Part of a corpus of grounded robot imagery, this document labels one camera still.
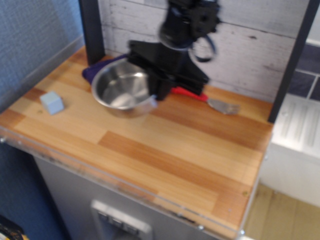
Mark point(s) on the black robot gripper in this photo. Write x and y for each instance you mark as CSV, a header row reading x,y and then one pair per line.
x,y
166,68

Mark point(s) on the stainless steel saucepan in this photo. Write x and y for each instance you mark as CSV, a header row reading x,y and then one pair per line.
x,y
123,89

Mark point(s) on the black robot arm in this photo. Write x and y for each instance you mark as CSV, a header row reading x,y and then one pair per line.
x,y
188,20

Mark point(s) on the purple folded towel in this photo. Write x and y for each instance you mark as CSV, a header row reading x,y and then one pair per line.
x,y
90,72

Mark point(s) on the light grey cube block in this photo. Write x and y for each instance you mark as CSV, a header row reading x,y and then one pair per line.
x,y
52,102

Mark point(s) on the silver dispenser panel with buttons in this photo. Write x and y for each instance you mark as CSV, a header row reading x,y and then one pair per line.
x,y
113,224

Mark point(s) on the white toy sink counter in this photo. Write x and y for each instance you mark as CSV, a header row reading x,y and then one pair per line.
x,y
292,160

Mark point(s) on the clear acrylic table edge guard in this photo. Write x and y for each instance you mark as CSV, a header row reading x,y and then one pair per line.
x,y
74,184

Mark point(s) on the red handled fork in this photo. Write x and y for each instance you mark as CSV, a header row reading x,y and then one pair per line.
x,y
218,105

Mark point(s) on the black left frame post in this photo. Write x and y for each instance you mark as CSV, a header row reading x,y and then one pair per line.
x,y
92,30

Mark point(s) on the black frame post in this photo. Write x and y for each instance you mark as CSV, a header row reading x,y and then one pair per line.
x,y
304,30
92,30

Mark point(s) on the black right frame post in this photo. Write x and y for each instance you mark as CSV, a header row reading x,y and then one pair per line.
x,y
304,30

